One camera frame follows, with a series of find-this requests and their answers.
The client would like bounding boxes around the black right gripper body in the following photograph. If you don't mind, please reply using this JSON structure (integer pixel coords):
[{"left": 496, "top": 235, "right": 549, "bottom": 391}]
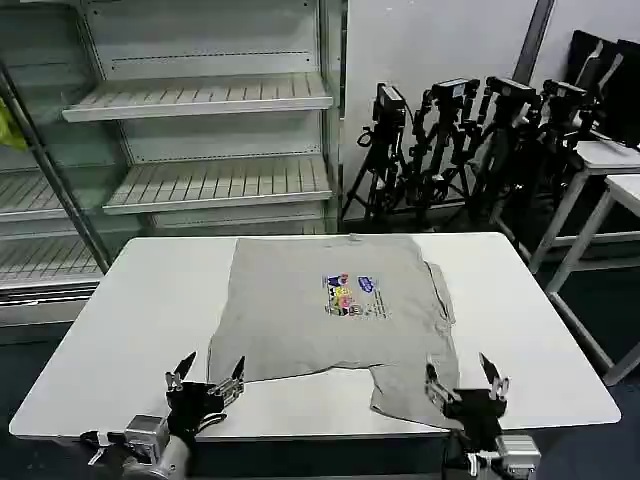
[{"left": 442, "top": 386, "right": 507, "bottom": 442}]

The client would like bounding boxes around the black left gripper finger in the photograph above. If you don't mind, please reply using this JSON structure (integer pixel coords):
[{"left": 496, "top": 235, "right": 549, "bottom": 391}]
[
  {"left": 208, "top": 355, "right": 247, "bottom": 401},
  {"left": 164, "top": 350, "right": 198, "bottom": 394}
]

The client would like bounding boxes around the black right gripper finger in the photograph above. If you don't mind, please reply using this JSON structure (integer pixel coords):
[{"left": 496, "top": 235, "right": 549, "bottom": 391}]
[
  {"left": 478, "top": 351, "right": 511, "bottom": 400},
  {"left": 423, "top": 355, "right": 456, "bottom": 409}
]

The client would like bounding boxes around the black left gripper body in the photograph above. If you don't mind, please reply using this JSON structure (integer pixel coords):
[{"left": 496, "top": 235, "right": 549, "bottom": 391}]
[{"left": 165, "top": 381, "right": 227, "bottom": 442}]

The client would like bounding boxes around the white folding table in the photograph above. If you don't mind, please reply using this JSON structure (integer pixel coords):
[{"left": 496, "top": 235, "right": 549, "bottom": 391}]
[{"left": 7, "top": 230, "right": 623, "bottom": 446}]

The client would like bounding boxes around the grey printed t-shirt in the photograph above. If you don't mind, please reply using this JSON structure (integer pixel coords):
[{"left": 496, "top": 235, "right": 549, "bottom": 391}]
[{"left": 207, "top": 234, "right": 461, "bottom": 430}]

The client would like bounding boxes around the empty grey shelf rack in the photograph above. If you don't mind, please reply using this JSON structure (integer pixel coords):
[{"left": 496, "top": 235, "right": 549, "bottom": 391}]
[{"left": 60, "top": 0, "right": 347, "bottom": 237}]

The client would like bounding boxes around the white side table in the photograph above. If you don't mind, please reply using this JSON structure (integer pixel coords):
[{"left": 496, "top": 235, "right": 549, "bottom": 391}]
[
  {"left": 492, "top": 139, "right": 640, "bottom": 275},
  {"left": 544, "top": 173, "right": 640, "bottom": 387}
]

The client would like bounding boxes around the yellow-green cloth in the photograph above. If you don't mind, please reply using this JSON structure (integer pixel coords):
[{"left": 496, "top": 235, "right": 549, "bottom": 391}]
[{"left": 0, "top": 97, "right": 29, "bottom": 152}]

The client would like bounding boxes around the black monitor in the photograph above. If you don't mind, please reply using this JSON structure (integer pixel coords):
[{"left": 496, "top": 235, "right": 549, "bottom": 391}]
[
  {"left": 569, "top": 28, "right": 622, "bottom": 137},
  {"left": 599, "top": 38, "right": 640, "bottom": 152}
]

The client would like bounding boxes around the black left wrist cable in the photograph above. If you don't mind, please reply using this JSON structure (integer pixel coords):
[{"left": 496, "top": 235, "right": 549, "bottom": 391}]
[{"left": 78, "top": 429, "right": 127, "bottom": 467}]

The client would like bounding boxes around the glass panel with metal frame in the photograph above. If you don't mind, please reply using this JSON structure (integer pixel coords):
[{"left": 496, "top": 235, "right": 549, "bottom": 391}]
[{"left": 0, "top": 0, "right": 132, "bottom": 346}]

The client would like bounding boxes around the grey slanted wall beam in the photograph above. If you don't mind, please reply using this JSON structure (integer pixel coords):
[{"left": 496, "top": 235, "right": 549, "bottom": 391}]
[{"left": 512, "top": 0, "right": 556, "bottom": 82}]

